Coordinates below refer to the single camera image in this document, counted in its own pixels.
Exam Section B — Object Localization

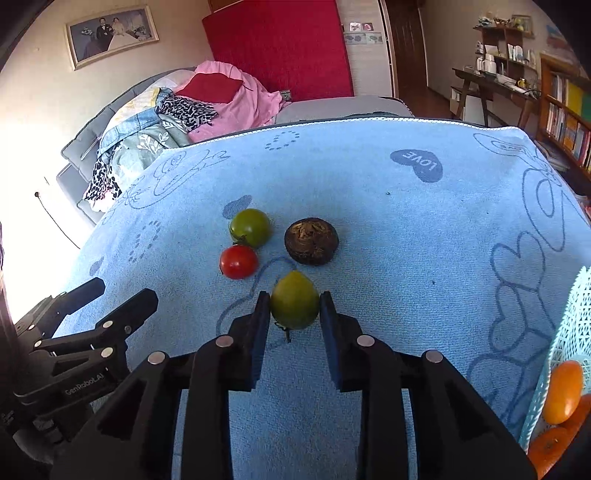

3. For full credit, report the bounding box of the large mandarin orange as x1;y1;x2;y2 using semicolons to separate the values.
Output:
528;427;570;479

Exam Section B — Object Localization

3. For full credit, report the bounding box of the dark brown wrinkled fruit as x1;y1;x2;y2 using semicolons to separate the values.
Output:
283;217;339;266

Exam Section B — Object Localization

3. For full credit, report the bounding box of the light blue patterned towel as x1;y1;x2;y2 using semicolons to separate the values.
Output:
67;118;590;479

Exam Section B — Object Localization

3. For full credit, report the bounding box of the floral green quilt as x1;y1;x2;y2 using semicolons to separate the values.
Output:
92;87;189;190

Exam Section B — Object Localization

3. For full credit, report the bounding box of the light blue lace basket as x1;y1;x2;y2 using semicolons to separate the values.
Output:
519;267;590;452

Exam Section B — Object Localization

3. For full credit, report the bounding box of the wooden bookshelf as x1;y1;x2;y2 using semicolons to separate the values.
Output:
536;53;590;183

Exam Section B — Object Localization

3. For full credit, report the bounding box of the framed wedding photo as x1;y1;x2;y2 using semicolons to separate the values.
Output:
65;4;159;71

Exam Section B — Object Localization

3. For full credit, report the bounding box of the pink blanket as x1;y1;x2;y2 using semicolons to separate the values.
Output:
174;61;287;143

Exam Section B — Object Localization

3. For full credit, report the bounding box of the black wall cable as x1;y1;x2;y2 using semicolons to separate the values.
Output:
33;191;82;251

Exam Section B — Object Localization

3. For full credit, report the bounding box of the dark wooden door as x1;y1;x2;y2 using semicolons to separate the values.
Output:
386;0;427;106

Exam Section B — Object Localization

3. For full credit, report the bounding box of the wooden desk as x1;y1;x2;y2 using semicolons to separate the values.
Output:
453;68;540;130

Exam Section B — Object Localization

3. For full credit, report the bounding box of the leopard print cloth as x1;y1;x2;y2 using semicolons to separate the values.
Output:
84;93;217;211

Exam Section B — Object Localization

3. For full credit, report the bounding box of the grey bed mattress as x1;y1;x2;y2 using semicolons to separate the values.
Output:
276;95;414;124

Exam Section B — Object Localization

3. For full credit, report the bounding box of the wooden desk hutch shelf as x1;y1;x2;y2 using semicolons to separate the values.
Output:
474;15;538;83

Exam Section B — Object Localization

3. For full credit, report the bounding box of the round green tomato back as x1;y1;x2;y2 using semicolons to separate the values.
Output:
229;208;273;249

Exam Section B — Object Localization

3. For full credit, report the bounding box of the red upright mattress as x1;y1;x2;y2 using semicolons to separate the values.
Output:
202;1;353;102

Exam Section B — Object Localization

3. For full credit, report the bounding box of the grey padded headboard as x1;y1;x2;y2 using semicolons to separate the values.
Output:
56;67;194;226

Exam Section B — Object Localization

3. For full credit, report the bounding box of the yellow-green oval tomato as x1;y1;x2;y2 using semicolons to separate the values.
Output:
270;270;320;341

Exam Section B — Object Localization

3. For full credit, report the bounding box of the red pillow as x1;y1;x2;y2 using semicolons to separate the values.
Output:
175;73;243;104

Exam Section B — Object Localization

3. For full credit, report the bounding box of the small red tomato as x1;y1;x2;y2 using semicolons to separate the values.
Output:
219;245;259;280

